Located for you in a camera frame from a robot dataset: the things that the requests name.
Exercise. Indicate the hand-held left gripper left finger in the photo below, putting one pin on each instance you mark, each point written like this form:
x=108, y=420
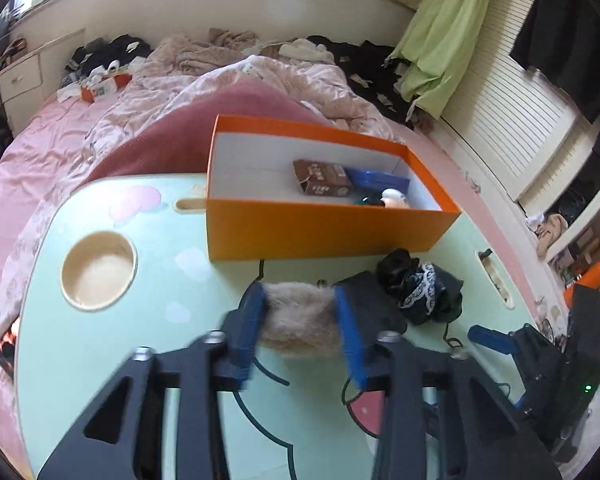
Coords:
x=252, y=332

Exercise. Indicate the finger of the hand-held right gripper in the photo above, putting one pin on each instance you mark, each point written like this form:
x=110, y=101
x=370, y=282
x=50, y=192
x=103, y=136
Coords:
x=490, y=337

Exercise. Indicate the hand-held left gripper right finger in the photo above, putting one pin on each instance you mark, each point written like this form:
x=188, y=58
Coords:
x=351, y=342

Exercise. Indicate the black pouch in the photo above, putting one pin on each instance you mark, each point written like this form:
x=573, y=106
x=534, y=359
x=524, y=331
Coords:
x=375, y=305

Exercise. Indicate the beige furry pom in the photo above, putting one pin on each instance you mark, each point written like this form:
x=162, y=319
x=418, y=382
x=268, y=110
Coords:
x=300, y=315

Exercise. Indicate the black lace cloth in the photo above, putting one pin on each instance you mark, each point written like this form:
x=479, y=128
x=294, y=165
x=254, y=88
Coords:
x=420, y=285

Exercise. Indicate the orange cardboard box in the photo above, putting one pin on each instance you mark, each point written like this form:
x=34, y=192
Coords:
x=305, y=230

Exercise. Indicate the blue packet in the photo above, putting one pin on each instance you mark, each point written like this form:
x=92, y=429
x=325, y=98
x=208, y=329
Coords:
x=375, y=177

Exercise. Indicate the brown snack packet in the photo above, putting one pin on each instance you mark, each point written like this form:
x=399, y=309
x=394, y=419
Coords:
x=322, y=177

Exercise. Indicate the green cartoon desktop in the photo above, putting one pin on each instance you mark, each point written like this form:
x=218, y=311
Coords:
x=130, y=360

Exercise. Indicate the orange bottle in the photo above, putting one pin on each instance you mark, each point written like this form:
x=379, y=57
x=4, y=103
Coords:
x=597, y=272

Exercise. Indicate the beige crumpled cloth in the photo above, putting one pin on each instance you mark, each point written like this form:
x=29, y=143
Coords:
x=550, y=232

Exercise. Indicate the dark green object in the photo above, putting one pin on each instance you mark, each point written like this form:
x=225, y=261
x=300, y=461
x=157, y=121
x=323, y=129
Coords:
x=367, y=202

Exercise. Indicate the dark pink blanket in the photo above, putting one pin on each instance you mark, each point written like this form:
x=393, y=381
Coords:
x=180, y=135

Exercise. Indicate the white louvered closet door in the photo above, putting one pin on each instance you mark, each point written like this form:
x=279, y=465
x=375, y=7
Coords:
x=505, y=110

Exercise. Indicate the pink floral quilt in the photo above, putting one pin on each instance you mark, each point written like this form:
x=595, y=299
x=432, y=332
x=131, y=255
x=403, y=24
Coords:
x=155, y=110

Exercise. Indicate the large pile of black clothes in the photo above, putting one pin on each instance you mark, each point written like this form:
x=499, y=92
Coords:
x=370, y=65

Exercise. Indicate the small orange box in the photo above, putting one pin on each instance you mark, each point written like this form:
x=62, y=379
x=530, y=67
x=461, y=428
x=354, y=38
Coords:
x=100, y=91

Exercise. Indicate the white clothes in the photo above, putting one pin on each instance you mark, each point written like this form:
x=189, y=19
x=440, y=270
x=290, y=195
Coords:
x=305, y=50

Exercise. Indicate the beige fleece blanket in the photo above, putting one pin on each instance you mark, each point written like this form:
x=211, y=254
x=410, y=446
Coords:
x=200, y=50

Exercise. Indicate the green hanging garment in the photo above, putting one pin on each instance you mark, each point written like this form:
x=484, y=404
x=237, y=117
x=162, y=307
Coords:
x=445, y=35

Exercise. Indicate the black hanging garment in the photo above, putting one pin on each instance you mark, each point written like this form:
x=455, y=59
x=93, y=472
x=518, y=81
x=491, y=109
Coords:
x=560, y=30

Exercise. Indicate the small pile of black clothes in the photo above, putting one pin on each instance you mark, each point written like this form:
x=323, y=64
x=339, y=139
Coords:
x=115, y=47

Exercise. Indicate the white drawer cabinet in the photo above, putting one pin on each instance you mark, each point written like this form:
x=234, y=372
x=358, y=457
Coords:
x=22, y=77

